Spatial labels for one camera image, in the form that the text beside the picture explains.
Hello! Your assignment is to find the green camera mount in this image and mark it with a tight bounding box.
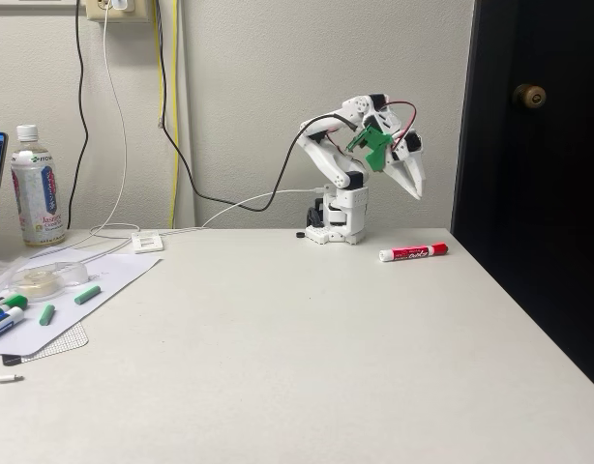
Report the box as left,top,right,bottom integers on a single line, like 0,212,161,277
344,124,393,174

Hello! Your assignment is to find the black camera cable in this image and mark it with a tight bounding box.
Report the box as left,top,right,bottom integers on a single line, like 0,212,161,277
154,0,356,213

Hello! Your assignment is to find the red marker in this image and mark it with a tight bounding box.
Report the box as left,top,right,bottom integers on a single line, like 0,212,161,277
378,241,450,264

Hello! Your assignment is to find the jasmine tea plastic bottle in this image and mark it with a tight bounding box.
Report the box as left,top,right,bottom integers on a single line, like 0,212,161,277
10,124,68,248

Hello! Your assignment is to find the brass door knob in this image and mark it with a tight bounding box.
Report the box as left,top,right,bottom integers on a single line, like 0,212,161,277
513,83,549,110

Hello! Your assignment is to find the white flat adapter box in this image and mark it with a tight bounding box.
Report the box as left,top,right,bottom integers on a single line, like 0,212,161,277
131,231,166,255

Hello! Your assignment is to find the black door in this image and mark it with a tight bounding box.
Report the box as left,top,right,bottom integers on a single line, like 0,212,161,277
450,0,594,397

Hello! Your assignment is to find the white cable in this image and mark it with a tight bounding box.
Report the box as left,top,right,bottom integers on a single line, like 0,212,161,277
59,7,324,252

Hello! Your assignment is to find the thin black hanging cable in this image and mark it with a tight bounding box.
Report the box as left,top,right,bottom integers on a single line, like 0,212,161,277
66,0,90,231

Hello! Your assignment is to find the green whiteboard marker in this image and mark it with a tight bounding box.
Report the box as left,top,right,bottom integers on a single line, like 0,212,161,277
0,292,29,315

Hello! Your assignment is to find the blue whiteboard marker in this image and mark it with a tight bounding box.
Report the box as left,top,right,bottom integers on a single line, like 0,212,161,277
0,305,26,345

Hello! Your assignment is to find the yellow cable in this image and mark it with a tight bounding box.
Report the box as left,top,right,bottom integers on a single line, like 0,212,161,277
154,0,181,229

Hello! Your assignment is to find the beige wall outlet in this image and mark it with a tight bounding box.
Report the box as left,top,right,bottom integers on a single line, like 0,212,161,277
85,0,151,24

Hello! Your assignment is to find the white paper sheet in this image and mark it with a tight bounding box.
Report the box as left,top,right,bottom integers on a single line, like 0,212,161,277
0,246,163,357

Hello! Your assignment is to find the white mesh mat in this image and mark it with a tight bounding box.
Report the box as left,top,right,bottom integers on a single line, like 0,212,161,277
15,321,90,360

